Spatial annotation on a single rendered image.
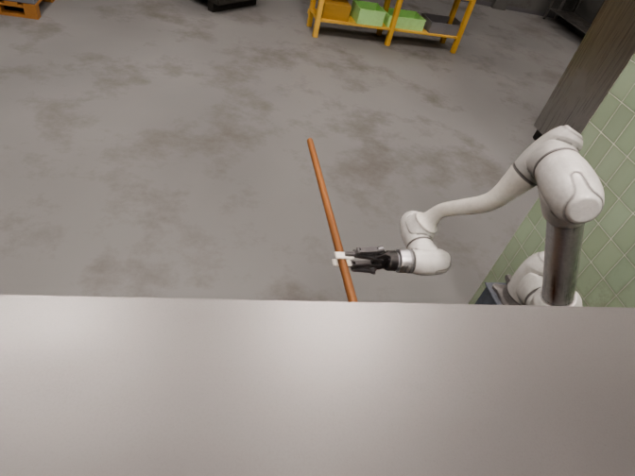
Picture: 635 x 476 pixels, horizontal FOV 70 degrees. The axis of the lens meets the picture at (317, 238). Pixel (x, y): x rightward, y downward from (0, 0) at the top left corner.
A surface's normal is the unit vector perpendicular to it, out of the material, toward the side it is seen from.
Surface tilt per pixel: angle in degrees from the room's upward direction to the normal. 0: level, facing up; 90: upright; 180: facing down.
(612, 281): 90
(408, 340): 0
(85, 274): 0
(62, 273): 0
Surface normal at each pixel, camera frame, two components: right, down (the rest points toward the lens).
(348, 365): 0.19, -0.72
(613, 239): -0.97, -0.05
